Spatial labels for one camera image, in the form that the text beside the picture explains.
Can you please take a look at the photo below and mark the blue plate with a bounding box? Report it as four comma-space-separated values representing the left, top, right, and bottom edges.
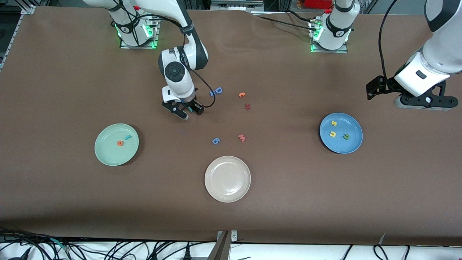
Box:
319, 113, 363, 155

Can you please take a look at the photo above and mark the white plate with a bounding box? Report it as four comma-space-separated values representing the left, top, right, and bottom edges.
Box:
204, 156, 252, 203

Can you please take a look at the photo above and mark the mint green plate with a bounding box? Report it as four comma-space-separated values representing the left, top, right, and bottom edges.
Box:
94, 123, 140, 166

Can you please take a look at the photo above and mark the red box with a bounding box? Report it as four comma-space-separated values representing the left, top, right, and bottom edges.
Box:
305, 0, 332, 9

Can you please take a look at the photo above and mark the grey metal box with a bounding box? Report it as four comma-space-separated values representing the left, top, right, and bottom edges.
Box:
211, 0, 264, 11

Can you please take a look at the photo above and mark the black plug connector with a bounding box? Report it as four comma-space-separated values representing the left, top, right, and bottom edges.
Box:
7, 247, 33, 260

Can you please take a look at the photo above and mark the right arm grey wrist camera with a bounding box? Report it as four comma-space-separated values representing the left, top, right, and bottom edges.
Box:
162, 102, 189, 121

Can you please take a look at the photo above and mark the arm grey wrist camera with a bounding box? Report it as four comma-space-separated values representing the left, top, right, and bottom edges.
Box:
162, 102, 189, 121
393, 95, 459, 111

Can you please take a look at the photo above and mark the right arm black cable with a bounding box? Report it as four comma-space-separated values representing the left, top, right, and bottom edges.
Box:
108, 0, 216, 108

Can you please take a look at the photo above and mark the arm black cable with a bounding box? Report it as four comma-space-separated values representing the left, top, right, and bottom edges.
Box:
108, 0, 216, 108
378, 0, 397, 82

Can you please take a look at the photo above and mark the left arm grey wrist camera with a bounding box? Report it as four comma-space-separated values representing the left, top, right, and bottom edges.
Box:
393, 95, 459, 111

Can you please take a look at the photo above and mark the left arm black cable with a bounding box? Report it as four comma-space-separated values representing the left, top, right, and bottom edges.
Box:
378, 0, 397, 82

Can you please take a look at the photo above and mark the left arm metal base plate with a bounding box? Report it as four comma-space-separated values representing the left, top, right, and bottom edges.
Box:
310, 18, 349, 54

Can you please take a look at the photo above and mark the black table cable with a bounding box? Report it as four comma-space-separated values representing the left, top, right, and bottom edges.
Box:
285, 9, 322, 24
251, 14, 314, 32

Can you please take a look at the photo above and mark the grey metal camera post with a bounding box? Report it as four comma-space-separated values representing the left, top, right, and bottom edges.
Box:
208, 230, 238, 260

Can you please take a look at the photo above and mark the teal cable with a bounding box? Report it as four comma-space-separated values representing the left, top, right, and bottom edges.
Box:
49, 238, 71, 252

